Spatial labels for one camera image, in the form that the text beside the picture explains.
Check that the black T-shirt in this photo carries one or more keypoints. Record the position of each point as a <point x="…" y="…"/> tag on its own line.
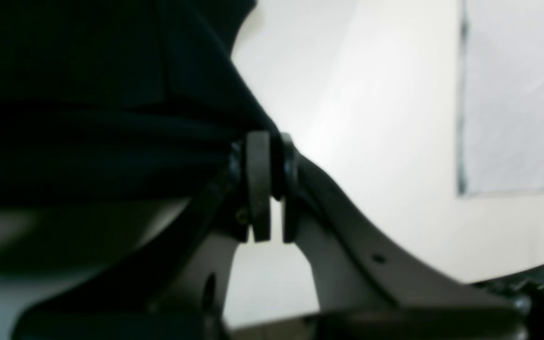
<point x="108" y="108"/>

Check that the white panel at table corner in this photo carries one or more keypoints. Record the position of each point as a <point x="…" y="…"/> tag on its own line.
<point x="501" y="97"/>

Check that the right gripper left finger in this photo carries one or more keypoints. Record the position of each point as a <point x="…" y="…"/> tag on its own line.
<point x="199" y="245"/>

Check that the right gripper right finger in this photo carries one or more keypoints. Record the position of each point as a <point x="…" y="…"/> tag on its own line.
<point x="368" y="287"/>

